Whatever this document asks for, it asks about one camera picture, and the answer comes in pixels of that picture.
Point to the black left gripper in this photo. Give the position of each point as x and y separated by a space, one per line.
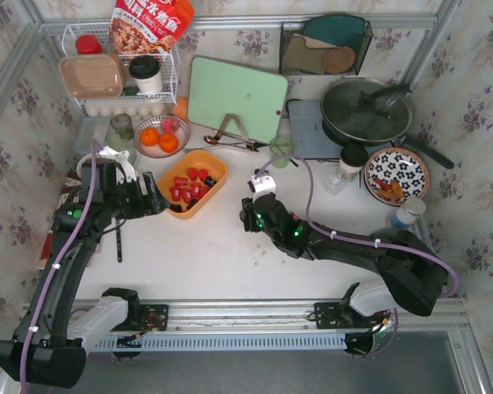
151 194

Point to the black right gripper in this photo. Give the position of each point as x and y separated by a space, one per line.
246 215

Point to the black capsule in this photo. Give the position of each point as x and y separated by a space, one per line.
192 204
210 181
176 208

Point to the black handled fork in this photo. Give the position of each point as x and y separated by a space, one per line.
119 245

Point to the red capsule pair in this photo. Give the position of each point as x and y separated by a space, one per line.
180 181
186 195

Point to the orange storage basket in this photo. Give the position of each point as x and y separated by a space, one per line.
197 159

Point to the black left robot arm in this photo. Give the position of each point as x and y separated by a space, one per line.
47 347

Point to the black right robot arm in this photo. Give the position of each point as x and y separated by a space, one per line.
409 277

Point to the clear storage box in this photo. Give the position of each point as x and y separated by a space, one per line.
91 128

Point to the coffee cup black lid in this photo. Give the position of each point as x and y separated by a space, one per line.
353 158

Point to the striped cloth mat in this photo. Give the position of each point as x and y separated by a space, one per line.
72 182

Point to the orange left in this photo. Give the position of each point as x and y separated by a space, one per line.
149 137

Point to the orange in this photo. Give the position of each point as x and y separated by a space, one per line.
149 137
168 143

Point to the green glass cup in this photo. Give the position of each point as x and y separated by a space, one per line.
280 148

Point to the grey glass jar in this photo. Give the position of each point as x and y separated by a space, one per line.
120 133

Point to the orange right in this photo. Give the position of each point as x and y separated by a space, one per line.
168 143

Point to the clear plastic cup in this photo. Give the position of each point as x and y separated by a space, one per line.
335 180

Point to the peach in bowl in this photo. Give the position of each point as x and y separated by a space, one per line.
169 125

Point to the fruit bowl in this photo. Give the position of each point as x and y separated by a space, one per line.
183 135

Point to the grey induction cooker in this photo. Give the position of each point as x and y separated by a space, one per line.
309 138

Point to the egg tray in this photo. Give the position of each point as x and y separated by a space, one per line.
133 111

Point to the copper spoon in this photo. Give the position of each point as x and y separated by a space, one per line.
217 140

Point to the orange sponge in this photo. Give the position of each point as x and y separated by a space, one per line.
181 108

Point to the green cutting board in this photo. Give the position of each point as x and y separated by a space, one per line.
219 88

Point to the white cup black lid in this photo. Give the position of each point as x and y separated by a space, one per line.
146 71

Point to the fried food pieces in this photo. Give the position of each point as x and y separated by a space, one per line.
390 191

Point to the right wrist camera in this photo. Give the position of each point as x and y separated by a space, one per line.
261 183

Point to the white wire rack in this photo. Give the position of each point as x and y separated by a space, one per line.
169 61

